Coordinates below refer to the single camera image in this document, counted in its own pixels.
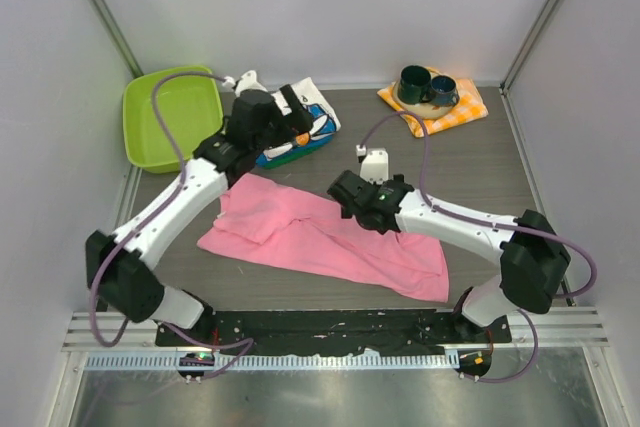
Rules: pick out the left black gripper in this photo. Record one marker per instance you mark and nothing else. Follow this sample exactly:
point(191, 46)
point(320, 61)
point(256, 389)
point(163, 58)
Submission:
point(299, 120)

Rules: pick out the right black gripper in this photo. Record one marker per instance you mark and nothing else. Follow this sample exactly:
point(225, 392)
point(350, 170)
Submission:
point(346, 214)

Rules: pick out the lime green plastic tub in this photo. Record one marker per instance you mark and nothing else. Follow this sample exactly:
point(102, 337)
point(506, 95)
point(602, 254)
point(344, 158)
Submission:
point(190, 107)

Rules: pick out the pink t shirt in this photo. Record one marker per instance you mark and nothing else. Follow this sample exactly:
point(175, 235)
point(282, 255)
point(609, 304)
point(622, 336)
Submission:
point(279, 226)

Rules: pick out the dark green mug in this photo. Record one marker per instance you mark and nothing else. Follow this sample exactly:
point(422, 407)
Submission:
point(413, 85)

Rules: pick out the dark blue mug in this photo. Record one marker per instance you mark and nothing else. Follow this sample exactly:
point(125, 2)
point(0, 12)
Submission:
point(443, 91)

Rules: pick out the orange checkered cloth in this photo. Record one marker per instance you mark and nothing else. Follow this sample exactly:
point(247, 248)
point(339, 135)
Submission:
point(469, 108)

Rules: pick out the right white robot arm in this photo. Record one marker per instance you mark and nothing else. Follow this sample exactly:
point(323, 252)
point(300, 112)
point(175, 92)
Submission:
point(531, 259)

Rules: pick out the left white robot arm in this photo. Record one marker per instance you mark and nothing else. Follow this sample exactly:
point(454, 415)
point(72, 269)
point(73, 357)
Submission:
point(119, 266)

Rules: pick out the white daisy print t shirt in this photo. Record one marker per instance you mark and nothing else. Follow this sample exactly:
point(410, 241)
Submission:
point(325, 118)

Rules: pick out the blue folded t shirt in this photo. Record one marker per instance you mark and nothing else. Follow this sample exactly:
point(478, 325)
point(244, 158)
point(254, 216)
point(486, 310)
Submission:
point(300, 146)

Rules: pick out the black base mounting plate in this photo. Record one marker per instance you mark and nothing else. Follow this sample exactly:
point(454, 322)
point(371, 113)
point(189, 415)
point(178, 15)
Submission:
point(390, 332)

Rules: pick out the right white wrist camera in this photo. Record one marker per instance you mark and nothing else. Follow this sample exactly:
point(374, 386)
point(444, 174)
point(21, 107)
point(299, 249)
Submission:
point(374, 164)

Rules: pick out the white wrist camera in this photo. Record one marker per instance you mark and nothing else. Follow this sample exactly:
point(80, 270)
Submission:
point(247, 81)
point(374, 164)

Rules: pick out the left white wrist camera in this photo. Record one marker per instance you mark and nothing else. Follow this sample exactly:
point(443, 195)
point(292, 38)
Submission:
point(247, 81)

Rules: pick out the slotted white cable duct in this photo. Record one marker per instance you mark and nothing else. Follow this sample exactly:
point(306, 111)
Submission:
point(196, 360)

